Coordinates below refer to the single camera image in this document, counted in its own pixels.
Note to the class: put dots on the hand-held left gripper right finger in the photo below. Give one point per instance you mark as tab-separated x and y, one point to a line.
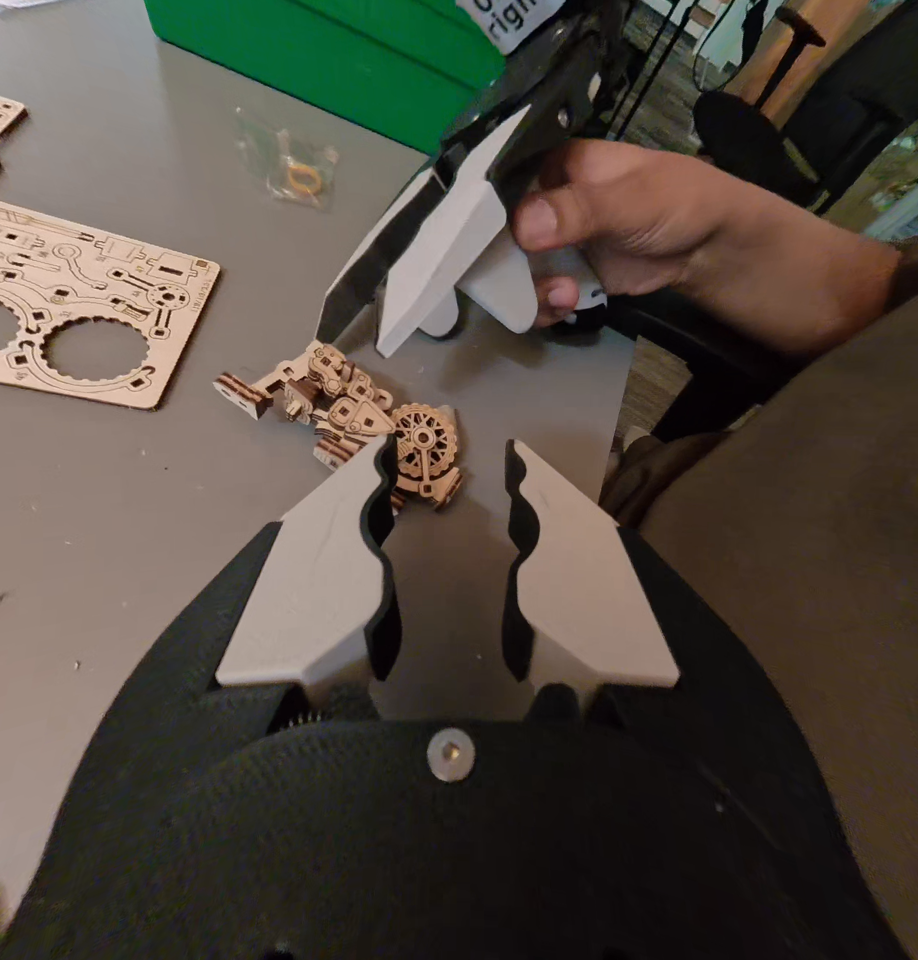
586	600

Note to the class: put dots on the tan rubber band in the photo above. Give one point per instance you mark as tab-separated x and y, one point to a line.
289	178

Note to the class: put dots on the assembled wooden puzzle model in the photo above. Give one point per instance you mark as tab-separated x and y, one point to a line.
339	412

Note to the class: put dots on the black office chair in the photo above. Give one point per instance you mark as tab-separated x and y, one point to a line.
744	142

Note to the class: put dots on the person's right hand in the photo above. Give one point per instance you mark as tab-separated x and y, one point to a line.
639	217

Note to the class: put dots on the grey desk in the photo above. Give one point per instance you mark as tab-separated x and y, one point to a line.
128	525

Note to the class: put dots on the person's trouser leg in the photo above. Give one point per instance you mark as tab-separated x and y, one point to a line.
804	562

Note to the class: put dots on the small wooden sheet piece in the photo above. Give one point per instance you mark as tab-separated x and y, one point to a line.
1	120

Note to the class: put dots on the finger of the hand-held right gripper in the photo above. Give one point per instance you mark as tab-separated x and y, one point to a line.
399	232
444	247

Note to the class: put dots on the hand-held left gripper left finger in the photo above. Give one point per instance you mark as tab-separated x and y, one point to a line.
309	592

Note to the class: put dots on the green plastic bin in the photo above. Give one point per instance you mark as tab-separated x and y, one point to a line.
316	60

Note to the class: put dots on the wooden sheet with gear holes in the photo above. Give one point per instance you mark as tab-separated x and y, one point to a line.
181	360

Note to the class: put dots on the black metal frame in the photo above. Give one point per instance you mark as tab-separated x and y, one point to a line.
691	352

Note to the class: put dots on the clear plastic bag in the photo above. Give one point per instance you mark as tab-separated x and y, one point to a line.
263	142

